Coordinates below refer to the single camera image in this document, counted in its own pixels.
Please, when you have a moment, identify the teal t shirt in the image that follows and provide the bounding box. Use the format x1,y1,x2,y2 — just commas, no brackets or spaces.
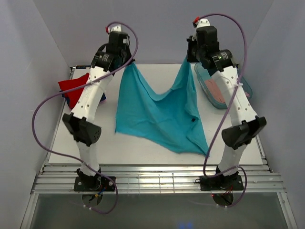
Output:
115,61,209,155

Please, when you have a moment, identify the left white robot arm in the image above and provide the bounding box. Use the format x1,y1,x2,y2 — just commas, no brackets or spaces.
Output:
62,26,131,190

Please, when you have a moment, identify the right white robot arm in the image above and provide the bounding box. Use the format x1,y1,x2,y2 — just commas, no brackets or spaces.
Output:
187,25,266,186

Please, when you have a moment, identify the teal plastic bin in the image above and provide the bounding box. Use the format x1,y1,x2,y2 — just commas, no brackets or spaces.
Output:
194,63,253,110

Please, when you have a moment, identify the blue label sticker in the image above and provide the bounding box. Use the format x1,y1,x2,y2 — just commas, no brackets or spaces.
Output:
75,65,91,69

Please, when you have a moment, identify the pink t shirt in bin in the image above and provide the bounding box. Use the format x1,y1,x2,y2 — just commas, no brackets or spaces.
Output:
203,79,253,105

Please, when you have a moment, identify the blue folded t shirt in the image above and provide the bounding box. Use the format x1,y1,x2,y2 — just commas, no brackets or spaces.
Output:
62,93,106,104

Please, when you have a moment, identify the red folded t shirt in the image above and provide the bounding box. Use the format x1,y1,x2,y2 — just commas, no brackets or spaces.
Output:
58,73,91,109

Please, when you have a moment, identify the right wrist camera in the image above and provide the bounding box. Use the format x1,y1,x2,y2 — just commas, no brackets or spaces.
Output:
193,17,210,29

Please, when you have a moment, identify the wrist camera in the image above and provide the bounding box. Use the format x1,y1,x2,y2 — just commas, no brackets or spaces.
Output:
193,17,210,29
105,24,122,34

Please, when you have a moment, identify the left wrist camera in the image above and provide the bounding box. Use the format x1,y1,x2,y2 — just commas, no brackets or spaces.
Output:
105,24,122,34

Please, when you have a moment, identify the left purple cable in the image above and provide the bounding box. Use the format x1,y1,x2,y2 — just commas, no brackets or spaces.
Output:
32,22,139,215

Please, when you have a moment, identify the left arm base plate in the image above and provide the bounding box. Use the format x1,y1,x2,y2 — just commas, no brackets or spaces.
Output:
73,177,116,192

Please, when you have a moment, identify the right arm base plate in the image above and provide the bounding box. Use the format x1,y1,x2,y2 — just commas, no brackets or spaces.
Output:
195,175,244,191

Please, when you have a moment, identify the aluminium rail frame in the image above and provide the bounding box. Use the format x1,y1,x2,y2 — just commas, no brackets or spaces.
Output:
32,164,285,194

